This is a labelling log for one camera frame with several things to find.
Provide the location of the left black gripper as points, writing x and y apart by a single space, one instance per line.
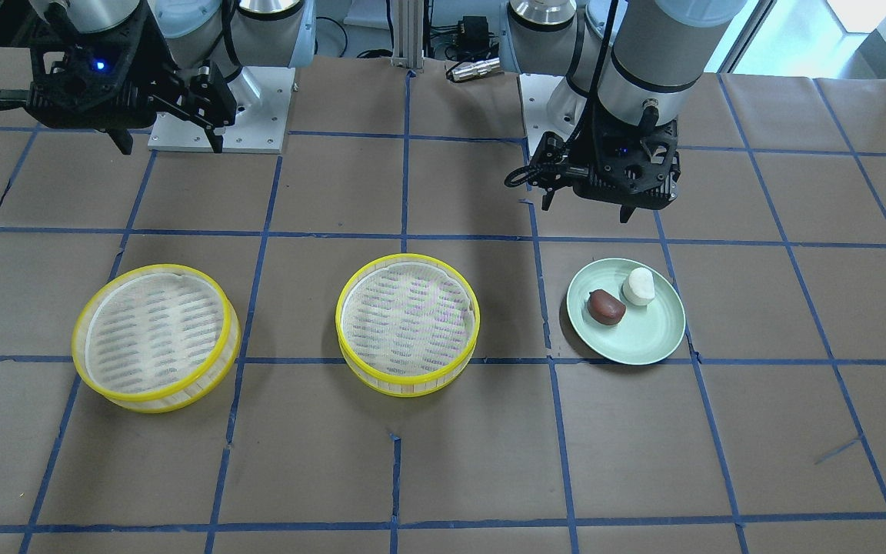
583 146

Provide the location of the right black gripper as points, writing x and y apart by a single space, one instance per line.
152 71

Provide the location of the white bun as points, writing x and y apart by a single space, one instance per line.
639 286

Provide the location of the brown bun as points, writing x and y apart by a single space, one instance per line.
605 308

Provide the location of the yellow steamer basket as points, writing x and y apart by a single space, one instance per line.
156 339
407 325

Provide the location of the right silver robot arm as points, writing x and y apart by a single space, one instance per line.
232 34

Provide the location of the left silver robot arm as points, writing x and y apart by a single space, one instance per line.
631 64

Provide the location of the green plate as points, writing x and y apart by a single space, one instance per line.
646 333

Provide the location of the silver cylindrical connector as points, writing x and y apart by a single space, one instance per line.
467 71

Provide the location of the black power adapter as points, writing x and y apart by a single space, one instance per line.
473 34

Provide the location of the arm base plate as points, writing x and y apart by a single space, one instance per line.
263 97
548 103

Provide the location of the aluminium frame post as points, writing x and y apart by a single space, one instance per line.
408 34

